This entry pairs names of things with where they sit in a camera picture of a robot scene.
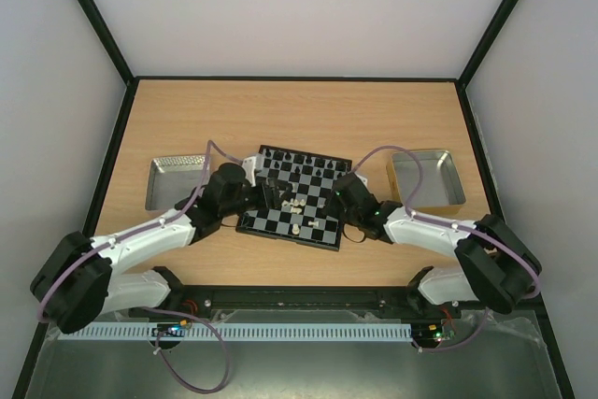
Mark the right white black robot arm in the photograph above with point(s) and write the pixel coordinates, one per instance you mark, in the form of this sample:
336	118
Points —
494	267

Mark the gold sided metal tin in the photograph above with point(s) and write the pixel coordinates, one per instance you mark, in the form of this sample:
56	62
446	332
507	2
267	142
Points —
441	191

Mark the folding magnetic chess board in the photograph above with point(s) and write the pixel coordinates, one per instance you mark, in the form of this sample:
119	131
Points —
300	218

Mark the pile of white pieces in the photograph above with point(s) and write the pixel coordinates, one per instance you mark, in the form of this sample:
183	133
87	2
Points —
294	206

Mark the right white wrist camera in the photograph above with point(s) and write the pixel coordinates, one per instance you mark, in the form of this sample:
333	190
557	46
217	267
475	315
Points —
363	179

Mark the light blue slotted cable duct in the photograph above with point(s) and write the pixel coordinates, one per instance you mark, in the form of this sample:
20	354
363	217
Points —
245	332

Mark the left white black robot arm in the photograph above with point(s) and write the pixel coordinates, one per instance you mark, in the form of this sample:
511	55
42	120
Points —
85	277

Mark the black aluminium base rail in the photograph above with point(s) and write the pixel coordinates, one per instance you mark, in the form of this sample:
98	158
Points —
402	303

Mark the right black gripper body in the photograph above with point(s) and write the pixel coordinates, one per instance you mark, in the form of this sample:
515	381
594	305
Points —
336	198

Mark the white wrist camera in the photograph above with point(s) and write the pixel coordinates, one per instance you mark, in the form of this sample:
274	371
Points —
252	165
363	179

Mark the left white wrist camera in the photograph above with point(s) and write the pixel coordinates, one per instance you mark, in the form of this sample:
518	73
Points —
252	165

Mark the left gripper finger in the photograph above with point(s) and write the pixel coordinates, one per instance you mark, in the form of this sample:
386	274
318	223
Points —
269	194
280	190

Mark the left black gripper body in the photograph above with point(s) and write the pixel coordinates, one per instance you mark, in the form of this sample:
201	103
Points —
233	208

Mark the silver embossed metal tin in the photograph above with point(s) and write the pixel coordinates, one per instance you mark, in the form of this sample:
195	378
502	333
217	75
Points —
171	178

